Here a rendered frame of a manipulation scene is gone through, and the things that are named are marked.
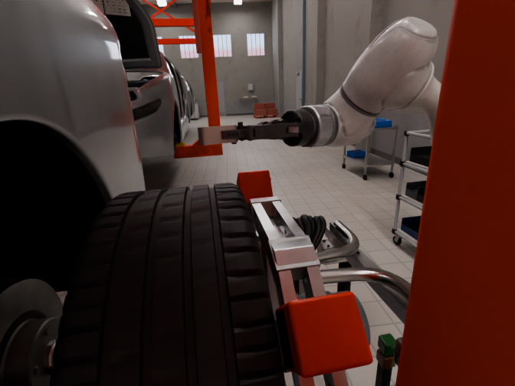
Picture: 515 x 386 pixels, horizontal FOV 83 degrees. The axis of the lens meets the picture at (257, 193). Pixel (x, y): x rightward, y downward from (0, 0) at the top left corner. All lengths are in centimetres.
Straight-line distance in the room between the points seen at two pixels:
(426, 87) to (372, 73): 10
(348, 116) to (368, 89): 7
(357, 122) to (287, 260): 36
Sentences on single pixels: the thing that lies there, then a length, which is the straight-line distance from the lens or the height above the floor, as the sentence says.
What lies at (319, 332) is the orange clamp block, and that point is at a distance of 33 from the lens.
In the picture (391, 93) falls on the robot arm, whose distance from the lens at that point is 63.
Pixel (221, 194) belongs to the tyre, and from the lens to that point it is 48.
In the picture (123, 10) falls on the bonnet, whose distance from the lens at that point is 374.
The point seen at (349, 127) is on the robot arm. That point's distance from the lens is 66.
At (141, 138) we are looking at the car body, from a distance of 302.
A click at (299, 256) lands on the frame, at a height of 111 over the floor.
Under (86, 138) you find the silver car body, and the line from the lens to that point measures 84.
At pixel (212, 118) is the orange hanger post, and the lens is 414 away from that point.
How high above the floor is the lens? 133
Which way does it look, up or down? 19 degrees down
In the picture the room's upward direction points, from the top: 3 degrees counter-clockwise
